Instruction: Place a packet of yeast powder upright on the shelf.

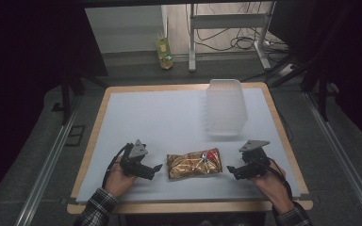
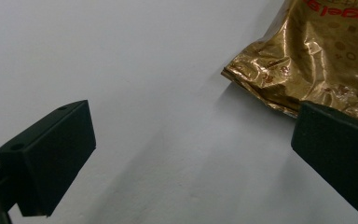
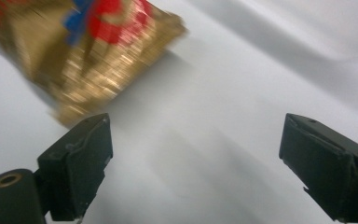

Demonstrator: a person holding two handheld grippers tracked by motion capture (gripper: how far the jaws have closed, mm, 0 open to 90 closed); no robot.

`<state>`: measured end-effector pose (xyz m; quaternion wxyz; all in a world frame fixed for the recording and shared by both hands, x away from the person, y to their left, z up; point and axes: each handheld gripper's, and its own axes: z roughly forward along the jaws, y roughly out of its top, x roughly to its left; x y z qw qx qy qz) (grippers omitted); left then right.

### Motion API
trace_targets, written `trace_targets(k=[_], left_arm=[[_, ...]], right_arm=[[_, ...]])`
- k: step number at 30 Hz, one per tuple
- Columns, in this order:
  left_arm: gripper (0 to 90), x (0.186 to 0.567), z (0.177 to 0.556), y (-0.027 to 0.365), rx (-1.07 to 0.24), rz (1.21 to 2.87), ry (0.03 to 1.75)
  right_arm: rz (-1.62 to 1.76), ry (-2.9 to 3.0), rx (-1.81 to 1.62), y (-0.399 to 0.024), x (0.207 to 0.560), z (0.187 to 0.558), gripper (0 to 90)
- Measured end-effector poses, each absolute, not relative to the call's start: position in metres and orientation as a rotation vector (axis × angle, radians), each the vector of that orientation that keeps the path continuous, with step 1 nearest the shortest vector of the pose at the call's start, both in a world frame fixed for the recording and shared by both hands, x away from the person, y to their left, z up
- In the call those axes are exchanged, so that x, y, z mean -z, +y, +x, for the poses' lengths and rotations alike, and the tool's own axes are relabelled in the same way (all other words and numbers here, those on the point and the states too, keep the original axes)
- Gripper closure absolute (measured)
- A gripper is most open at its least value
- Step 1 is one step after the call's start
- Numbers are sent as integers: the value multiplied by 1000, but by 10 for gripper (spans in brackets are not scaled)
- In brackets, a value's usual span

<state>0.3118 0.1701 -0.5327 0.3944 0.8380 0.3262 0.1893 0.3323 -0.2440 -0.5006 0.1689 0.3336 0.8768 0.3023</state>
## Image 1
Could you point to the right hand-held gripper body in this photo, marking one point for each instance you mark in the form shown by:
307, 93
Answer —
252, 161

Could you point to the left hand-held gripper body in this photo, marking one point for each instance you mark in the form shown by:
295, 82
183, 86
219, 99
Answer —
134, 160

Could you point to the gold and red snack packet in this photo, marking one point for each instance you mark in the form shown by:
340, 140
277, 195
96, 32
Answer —
194, 164

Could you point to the translucent white plastic container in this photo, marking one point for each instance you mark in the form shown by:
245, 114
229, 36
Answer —
225, 108

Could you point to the person's left hand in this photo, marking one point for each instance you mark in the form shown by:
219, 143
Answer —
119, 182

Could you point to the person's right hand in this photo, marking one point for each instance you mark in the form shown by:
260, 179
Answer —
271, 186

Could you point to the white table mat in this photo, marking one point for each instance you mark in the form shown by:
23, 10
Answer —
182, 141

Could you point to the black metal stand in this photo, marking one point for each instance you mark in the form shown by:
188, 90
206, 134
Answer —
319, 84
67, 94

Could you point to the white power strip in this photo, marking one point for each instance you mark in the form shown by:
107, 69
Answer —
285, 70

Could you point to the yellow drink bottle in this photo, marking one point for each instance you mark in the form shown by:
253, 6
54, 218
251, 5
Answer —
164, 51

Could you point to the white metal desk frame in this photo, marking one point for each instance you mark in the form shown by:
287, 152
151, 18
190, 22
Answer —
227, 31

